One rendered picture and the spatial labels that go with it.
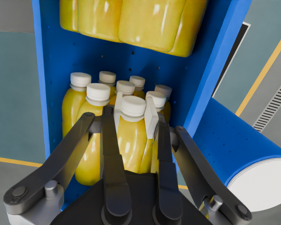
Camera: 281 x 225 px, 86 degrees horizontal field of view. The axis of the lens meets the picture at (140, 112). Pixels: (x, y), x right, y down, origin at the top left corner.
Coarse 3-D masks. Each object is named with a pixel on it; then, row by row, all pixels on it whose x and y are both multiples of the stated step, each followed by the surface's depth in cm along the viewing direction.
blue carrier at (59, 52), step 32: (32, 0) 18; (224, 0) 25; (64, 32) 27; (224, 32) 15; (64, 64) 30; (96, 64) 37; (128, 64) 40; (160, 64) 38; (192, 64) 32; (224, 64) 20; (192, 96) 31; (192, 128) 21; (64, 192) 33
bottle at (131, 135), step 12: (120, 120) 23; (132, 120) 22; (144, 120) 25; (120, 132) 22; (132, 132) 22; (144, 132) 23; (120, 144) 22; (132, 144) 22; (144, 144) 24; (132, 156) 23; (132, 168) 25
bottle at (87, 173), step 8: (88, 104) 25; (96, 104) 25; (104, 104) 26; (80, 112) 26; (96, 112) 25; (96, 136) 26; (96, 144) 27; (88, 152) 27; (96, 152) 28; (88, 160) 28; (96, 160) 28; (80, 168) 29; (88, 168) 29; (96, 168) 29; (80, 176) 30; (88, 176) 30; (96, 176) 31; (88, 184) 31
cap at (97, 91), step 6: (90, 84) 25; (96, 84) 26; (102, 84) 27; (90, 90) 24; (96, 90) 24; (102, 90) 24; (108, 90) 25; (90, 96) 25; (96, 96) 24; (102, 96) 25; (108, 96) 26
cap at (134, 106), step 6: (126, 96) 23; (132, 96) 24; (126, 102) 21; (132, 102) 22; (138, 102) 22; (144, 102) 23; (126, 108) 22; (132, 108) 21; (138, 108) 22; (144, 108) 22; (132, 114) 22; (138, 114) 22
